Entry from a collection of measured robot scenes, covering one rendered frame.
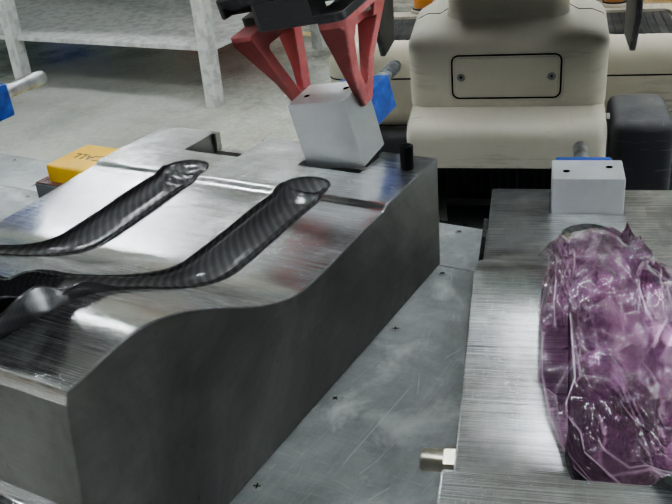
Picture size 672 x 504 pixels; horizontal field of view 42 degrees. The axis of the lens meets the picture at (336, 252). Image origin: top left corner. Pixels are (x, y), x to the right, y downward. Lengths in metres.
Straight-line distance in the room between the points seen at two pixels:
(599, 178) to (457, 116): 0.40
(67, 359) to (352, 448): 0.20
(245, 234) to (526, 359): 0.23
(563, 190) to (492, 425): 0.27
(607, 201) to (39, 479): 0.42
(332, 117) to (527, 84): 0.42
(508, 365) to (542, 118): 0.60
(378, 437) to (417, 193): 0.19
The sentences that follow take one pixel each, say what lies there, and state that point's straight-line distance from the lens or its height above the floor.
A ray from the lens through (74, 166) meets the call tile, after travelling 0.89.
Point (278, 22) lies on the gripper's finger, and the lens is 0.61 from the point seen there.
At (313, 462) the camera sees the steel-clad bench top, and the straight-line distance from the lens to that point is 0.51.
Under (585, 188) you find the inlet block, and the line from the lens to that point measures 0.64.
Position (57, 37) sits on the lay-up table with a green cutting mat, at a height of 0.26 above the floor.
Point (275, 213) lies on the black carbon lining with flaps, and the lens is 0.61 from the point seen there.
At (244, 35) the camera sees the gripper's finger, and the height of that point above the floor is 0.99.
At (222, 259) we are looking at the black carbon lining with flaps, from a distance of 0.56.
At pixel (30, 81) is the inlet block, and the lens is 0.81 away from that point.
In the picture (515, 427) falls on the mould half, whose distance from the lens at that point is 0.41.
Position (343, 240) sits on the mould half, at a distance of 0.55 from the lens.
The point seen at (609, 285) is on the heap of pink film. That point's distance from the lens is 0.44.
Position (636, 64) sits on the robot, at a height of 0.78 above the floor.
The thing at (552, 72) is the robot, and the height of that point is 0.85.
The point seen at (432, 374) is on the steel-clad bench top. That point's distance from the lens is 0.57.
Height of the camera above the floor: 1.13
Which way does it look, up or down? 27 degrees down
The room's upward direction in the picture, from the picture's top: 5 degrees counter-clockwise
